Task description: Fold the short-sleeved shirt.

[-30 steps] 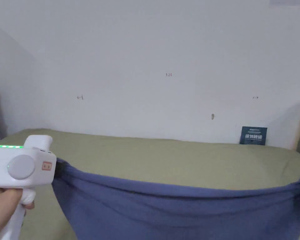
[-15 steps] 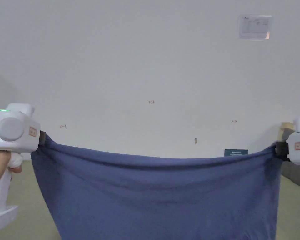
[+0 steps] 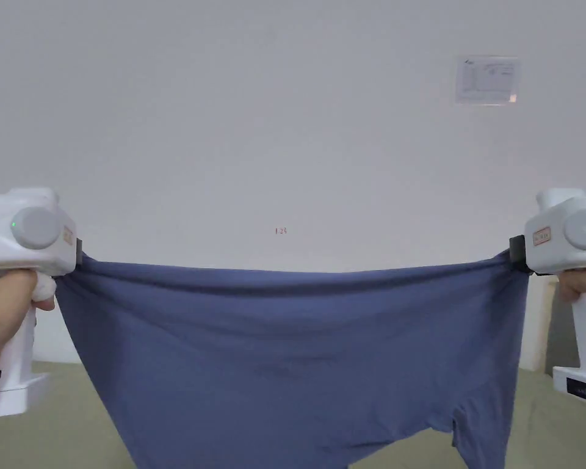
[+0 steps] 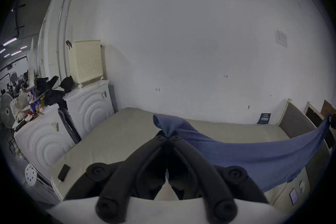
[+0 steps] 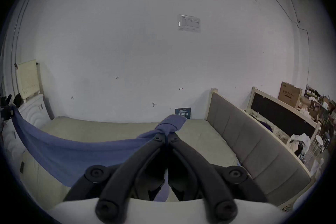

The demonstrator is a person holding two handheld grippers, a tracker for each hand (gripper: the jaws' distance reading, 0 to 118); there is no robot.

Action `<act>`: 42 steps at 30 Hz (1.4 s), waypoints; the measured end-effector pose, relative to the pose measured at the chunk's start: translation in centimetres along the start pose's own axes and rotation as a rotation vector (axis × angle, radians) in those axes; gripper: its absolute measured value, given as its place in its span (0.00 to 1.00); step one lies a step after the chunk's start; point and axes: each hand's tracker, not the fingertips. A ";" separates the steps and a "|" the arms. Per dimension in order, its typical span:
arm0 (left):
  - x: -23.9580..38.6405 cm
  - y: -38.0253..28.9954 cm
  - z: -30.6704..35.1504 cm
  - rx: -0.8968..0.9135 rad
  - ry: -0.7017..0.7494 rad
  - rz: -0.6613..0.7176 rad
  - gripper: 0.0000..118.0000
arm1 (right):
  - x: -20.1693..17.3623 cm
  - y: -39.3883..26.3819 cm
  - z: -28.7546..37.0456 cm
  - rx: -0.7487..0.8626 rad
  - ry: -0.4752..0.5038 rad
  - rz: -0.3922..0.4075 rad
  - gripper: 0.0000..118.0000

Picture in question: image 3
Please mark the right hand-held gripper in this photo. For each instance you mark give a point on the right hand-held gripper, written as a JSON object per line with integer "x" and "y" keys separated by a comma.
{"x": 552, "y": 254}

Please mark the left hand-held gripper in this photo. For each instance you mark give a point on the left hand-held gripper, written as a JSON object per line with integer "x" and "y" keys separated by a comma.
{"x": 24, "y": 254}

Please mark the dark blue shirt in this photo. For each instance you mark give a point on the dark blue shirt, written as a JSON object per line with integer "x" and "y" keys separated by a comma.
{"x": 293, "y": 361}

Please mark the person's right hand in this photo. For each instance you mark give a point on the person's right hand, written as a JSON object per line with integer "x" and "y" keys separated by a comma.
{"x": 583, "y": 288}

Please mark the person's left hand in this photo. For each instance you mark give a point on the person's left hand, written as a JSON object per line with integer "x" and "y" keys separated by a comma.
{"x": 5, "y": 312}

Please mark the bed with pale green sheet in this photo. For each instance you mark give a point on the bed with pale green sheet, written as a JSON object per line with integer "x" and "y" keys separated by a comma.
{"x": 53, "y": 435}

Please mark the white paper notice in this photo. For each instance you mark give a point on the white paper notice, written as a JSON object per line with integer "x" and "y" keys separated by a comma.
{"x": 488, "y": 79}

